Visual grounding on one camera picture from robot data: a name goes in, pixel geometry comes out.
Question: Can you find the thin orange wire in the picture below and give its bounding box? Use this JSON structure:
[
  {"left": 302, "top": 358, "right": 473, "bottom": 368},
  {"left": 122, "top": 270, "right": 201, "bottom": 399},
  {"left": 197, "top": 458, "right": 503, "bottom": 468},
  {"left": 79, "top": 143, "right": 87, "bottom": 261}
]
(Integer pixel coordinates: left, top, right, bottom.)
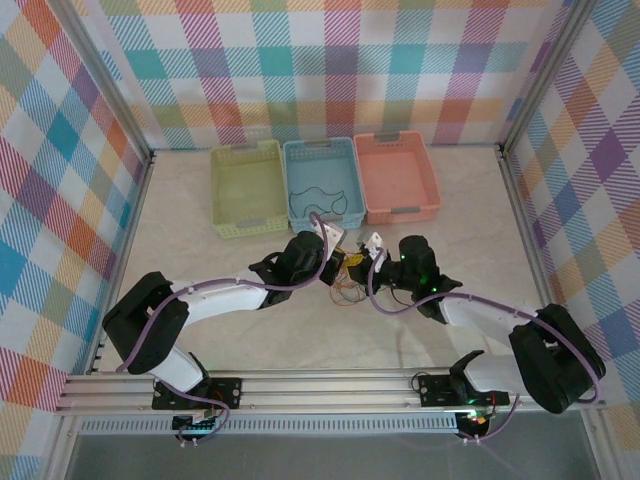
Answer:
[
  {"left": 329, "top": 272, "right": 369, "bottom": 307},
  {"left": 334, "top": 244, "right": 366, "bottom": 292}
]

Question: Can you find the thin green wire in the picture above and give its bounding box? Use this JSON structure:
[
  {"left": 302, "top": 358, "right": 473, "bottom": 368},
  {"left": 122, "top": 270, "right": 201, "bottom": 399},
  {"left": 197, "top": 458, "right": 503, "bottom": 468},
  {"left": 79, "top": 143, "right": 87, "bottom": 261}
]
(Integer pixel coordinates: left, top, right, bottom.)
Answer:
[{"left": 339, "top": 283, "right": 370, "bottom": 304}]

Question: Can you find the green plastic basket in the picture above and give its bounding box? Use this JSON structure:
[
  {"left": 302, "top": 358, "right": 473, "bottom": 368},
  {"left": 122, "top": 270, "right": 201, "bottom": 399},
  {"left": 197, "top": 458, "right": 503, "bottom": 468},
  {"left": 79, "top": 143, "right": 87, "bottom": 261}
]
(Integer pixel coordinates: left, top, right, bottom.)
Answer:
[{"left": 209, "top": 139, "right": 292, "bottom": 242}]

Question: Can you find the blue plastic basket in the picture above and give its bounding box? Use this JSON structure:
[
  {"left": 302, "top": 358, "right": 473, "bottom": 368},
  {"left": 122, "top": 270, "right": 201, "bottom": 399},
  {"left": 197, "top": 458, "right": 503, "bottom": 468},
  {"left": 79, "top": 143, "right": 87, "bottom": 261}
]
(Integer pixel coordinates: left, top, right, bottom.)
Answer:
[{"left": 282, "top": 135, "right": 369, "bottom": 232}]

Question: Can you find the pink plastic basket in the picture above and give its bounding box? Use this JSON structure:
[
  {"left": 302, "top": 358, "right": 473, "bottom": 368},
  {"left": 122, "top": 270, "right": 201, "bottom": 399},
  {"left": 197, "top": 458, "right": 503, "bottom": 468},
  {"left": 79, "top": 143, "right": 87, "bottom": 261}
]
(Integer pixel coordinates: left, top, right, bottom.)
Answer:
[{"left": 353, "top": 130, "right": 444, "bottom": 225}]

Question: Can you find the right controller board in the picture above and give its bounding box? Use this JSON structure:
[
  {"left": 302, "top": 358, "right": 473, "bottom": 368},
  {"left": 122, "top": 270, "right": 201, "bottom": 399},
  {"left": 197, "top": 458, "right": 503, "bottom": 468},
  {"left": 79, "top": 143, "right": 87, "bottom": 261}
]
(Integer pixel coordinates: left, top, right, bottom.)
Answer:
[{"left": 457, "top": 407, "right": 494, "bottom": 432}]

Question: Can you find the controller board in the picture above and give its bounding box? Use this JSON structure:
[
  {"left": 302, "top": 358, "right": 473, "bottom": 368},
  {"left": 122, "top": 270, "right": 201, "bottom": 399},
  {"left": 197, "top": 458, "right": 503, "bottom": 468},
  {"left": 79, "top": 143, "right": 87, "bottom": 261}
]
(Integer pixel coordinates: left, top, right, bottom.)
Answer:
[
  {"left": 172, "top": 410, "right": 221, "bottom": 437},
  {"left": 457, "top": 407, "right": 494, "bottom": 432}
]

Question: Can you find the left controller board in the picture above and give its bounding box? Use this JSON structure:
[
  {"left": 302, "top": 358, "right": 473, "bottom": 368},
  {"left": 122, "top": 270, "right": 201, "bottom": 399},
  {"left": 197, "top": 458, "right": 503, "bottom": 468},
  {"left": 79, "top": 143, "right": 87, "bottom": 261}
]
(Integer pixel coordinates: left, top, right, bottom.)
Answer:
[{"left": 172, "top": 410, "right": 221, "bottom": 437}]

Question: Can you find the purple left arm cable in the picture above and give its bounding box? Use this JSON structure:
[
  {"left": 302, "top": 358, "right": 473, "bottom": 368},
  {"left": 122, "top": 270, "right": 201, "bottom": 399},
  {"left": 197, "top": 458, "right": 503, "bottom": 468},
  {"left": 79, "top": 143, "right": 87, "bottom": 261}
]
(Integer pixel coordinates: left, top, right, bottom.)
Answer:
[{"left": 117, "top": 212, "right": 332, "bottom": 374}]

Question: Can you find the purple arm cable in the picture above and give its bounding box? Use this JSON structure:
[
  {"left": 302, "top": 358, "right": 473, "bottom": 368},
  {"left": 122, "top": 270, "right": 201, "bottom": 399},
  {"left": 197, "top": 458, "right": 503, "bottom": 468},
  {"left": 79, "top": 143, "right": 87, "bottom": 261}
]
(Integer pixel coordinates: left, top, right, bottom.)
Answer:
[
  {"left": 367, "top": 249, "right": 601, "bottom": 404},
  {"left": 117, "top": 212, "right": 332, "bottom": 374}
]

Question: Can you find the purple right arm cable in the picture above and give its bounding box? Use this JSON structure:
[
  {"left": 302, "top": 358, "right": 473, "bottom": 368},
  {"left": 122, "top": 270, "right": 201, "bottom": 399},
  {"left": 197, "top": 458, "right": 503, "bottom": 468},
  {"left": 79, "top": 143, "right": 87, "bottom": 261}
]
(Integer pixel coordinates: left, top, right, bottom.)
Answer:
[{"left": 367, "top": 249, "right": 601, "bottom": 404}]

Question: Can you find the aluminium side rail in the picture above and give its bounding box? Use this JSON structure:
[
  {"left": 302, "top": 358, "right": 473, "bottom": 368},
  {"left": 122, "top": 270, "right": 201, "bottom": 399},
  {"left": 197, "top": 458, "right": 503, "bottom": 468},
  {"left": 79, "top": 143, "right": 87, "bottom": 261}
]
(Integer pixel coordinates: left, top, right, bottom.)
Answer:
[
  {"left": 87, "top": 149, "right": 157, "bottom": 376},
  {"left": 497, "top": 143, "right": 564, "bottom": 321}
]

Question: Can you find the aluminium mounting rail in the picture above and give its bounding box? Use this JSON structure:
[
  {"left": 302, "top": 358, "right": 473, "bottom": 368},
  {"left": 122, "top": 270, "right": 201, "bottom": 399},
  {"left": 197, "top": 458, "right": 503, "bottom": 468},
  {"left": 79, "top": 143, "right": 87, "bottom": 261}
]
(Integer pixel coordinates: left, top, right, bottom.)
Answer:
[{"left": 53, "top": 368, "right": 610, "bottom": 415}]

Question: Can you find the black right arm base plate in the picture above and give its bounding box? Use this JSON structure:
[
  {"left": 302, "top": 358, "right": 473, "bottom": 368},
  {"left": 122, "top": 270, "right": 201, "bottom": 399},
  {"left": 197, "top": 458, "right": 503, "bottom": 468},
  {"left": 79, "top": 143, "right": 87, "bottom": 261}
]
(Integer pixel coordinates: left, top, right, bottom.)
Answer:
[{"left": 417, "top": 374, "right": 511, "bottom": 407}]

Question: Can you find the grey slotted cable duct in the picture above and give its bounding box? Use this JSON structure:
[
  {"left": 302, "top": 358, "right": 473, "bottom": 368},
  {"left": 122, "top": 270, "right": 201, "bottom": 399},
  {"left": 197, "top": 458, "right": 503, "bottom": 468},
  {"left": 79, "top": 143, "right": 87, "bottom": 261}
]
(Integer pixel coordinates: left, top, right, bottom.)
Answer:
[{"left": 78, "top": 417, "right": 461, "bottom": 436}]

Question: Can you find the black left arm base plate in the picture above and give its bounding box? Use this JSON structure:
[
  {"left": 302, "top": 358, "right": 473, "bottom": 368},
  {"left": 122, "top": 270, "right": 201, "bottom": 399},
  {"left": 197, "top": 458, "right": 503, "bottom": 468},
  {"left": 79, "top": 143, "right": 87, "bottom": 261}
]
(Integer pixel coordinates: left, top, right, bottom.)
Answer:
[{"left": 152, "top": 377, "right": 244, "bottom": 411}]

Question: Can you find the short purple cable loop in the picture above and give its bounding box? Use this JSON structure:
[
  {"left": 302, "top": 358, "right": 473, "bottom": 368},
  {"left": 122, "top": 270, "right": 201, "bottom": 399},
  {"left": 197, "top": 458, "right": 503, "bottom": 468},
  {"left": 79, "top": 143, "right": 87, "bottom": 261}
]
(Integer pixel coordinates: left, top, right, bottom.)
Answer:
[
  {"left": 154, "top": 387, "right": 232, "bottom": 445},
  {"left": 459, "top": 397, "right": 522, "bottom": 444}
]

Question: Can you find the aluminium frame post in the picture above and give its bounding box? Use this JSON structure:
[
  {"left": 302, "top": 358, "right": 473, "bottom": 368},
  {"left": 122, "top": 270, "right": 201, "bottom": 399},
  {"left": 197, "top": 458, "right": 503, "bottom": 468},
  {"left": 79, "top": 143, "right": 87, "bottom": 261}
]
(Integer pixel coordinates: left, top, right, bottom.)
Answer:
[
  {"left": 57, "top": 0, "right": 157, "bottom": 166},
  {"left": 499, "top": 0, "right": 599, "bottom": 156}
]

